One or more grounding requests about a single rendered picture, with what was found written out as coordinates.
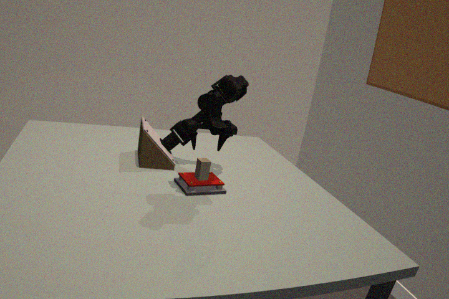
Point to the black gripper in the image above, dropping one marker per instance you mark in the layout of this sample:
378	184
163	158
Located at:
191	126

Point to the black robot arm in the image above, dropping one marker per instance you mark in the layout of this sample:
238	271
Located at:
229	89

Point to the red board with square handle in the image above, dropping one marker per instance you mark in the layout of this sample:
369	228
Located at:
201	177

